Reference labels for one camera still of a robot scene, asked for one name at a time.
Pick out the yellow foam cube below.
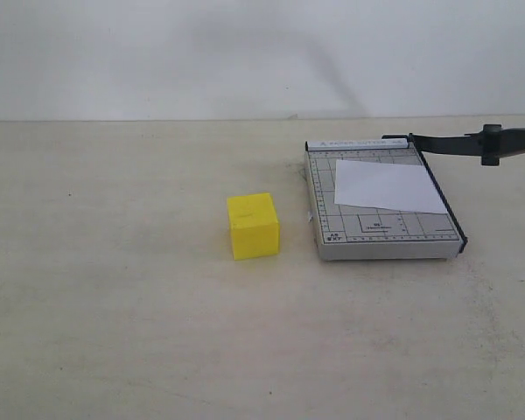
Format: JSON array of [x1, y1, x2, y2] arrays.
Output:
[[227, 192, 280, 261]]

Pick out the black cutter blade arm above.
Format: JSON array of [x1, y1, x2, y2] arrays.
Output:
[[381, 124, 525, 166]]

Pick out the white paper sheet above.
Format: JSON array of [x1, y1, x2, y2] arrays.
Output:
[[334, 160, 448, 214]]

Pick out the grey paper cutter base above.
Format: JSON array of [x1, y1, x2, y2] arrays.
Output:
[[304, 138, 467, 261]]

